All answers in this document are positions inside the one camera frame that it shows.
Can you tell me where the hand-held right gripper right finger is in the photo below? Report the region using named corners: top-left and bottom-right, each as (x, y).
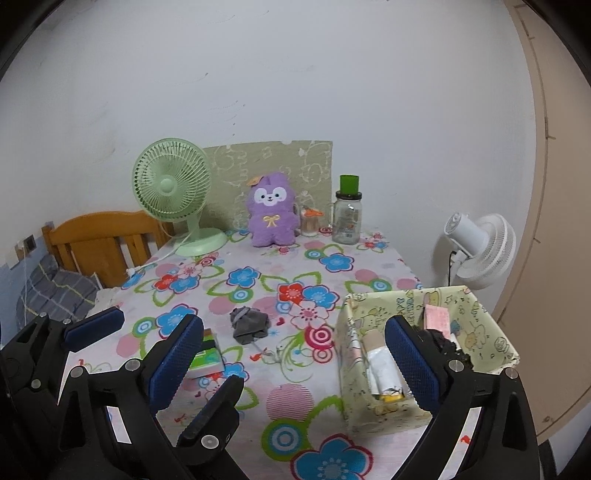
top-left (384, 315), bottom-right (541, 480)

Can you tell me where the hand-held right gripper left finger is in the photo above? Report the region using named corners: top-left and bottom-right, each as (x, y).
top-left (59, 314), bottom-right (205, 480)

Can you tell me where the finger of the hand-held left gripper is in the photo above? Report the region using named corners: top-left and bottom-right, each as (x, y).
top-left (178, 375), bottom-right (245, 450)
top-left (0, 307), bottom-right (125, 407)

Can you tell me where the black cloth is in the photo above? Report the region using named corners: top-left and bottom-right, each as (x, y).
top-left (416, 325), bottom-right (474, 370)

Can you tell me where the pink packet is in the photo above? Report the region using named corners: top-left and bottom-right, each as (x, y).
top-left (424, 304), bottom-right (452, 337)

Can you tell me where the yellow cartoon fabric storage box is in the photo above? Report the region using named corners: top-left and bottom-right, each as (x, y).
top-left (333, 285), bottom-right (520, 437)

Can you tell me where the white towel in plastic wrap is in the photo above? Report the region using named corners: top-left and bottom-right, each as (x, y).
top-left (367, 344), bottom-right (407, 398)

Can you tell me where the green tissue packet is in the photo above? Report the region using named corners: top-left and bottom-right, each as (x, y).
top-left (187, 329), bottom-right (226, 380)

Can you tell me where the grey plaid bedding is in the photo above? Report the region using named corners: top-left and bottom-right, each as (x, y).
top-left (14, 254), bottom-right (123, 324)

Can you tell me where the grey cloth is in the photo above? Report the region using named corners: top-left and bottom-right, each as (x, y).
top-left (229, 305), bottom-right (270, 346)

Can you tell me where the floral tablecloth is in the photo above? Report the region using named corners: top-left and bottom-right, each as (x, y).
top-left (60, 225), bottom-right (481, 480)

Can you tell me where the white standing fan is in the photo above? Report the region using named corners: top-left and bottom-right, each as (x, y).
top-left (444, 211), bottom-right (517, 291)

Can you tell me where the green desk fan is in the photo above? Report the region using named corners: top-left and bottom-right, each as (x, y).
top-left (131, 137), bottom-right (228, 257)

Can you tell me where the glass bottle with green cap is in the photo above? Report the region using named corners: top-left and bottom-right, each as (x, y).
top-left (332, 174), bottom-right (363, 245)

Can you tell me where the purple plush toy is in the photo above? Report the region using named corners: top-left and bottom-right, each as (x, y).
top-left (245, 172), bottom-right (298, 248)

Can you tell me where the toothpick jar with mushroom lid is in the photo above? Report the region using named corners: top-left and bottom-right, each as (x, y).
top-left (300, 207), bottom-right (322, 238)

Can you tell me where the beige wooden door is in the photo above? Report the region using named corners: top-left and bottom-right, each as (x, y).
top-left (492, 0), bottom-right (591, 444)

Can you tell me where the green cartoon print board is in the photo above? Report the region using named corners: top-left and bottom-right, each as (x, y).
top-left (202, 138), bottom-right (334, 232)

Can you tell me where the white fan cable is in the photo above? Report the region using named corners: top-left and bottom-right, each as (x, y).
top-left (126, 231), bottom-right (195, 278)

